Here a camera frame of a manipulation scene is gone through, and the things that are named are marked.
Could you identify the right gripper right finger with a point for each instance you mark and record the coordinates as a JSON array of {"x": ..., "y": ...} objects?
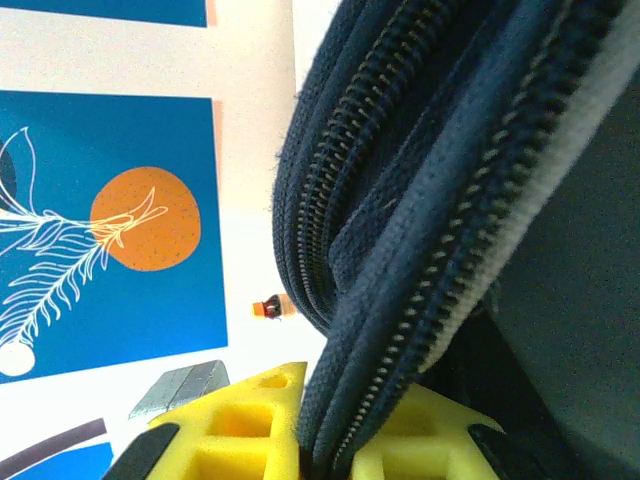
[{"x": 415, "y": 440}]

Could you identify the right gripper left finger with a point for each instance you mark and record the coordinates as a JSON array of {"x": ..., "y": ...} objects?
[{"x": 240, "y": 430}]

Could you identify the navy blue backpack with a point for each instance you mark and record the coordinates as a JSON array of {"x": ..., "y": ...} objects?
[{"x": 550, "y": 250}]

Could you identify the orange capped bottle in bag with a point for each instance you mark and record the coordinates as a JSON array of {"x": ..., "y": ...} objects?
[{"x": 275, "y": 306}]

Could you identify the blue poster orange circle leaf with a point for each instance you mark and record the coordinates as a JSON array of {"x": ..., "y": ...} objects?
[{"x": 150, "y": 125}]

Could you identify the aluminium corner post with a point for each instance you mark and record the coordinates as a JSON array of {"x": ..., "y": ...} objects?
[{"x": 185, "y": 385}]

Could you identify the blue wall poster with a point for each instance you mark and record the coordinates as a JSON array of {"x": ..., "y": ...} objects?
[{"x": 100, "y": 10}]

